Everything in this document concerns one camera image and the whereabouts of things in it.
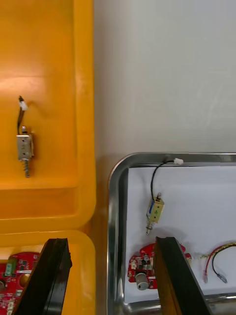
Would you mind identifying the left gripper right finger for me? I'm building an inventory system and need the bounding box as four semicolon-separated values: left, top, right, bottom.
154;236;213;315

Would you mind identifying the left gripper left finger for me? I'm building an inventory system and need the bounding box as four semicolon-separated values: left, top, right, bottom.
13;237;73;315

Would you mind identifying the red black green-yellow wire harness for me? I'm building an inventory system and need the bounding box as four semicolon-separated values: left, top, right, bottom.
199;242;236;284

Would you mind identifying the round red circuit board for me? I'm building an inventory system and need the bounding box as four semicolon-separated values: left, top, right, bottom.
0;251;40;315
127;242;193;291

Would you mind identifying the metal solenoid with black cable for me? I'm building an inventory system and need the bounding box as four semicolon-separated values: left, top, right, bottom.
145;157;184;236
16;95;35;178

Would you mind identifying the yellow-orange plastic bin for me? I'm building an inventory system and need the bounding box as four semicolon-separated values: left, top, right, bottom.
0;0;96;234
0;230;96;315

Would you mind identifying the steel tray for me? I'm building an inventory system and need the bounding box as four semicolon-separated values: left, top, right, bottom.
107;152;236;315

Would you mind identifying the white sheet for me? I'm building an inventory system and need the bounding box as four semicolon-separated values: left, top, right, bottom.
124;166;236;305

